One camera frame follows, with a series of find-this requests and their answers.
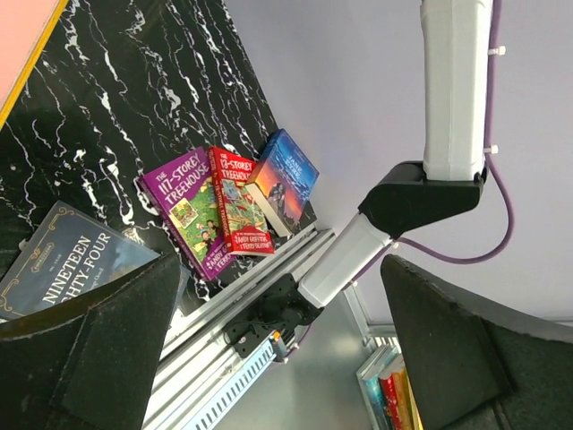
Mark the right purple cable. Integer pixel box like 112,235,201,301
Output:
293,0,516,359

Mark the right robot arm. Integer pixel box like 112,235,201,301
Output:
252,1,496,331

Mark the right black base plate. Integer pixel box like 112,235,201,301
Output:
223,273,323,358

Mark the red 13-Storey Treehouse book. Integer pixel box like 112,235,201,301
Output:
208,146,275,256

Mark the black marble pattern mat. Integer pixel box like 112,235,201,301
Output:
0,0,319,314

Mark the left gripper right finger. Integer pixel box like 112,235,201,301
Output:
381,254,572,429

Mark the blue pink yellow bookshelf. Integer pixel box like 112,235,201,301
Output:
1,0,67,126

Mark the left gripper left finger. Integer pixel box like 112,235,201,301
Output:
1,254,181,429

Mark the stack of books outside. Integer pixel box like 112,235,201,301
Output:
355,338,423,430

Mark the aluminium mounting rail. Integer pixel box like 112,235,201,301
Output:
142,227,336,429

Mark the white slotted cable duct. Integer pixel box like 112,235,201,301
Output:
184,340,276,430

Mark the Nineteen Eighty-Four book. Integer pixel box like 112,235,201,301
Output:
1,201,159,322

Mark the blue Jane Eyre book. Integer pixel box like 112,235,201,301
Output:
244,129,320,237

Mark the purple 117-Storey Treehouse book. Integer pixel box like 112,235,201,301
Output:
138,148,233,280

